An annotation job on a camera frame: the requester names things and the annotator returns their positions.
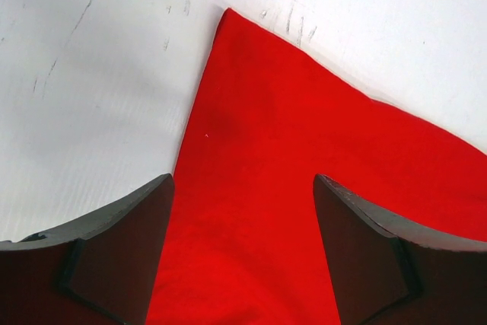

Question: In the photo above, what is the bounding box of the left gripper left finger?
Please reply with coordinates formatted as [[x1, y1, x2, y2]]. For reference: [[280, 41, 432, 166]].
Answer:
[[1, 174, 175, 324]]

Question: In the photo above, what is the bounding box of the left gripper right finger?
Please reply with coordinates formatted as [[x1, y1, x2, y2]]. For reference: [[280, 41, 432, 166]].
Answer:
[[314, 175, 486, 324]]

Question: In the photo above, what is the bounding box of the red t shirt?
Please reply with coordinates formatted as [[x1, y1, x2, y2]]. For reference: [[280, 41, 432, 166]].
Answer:
[[147, 9, 486, 324]]

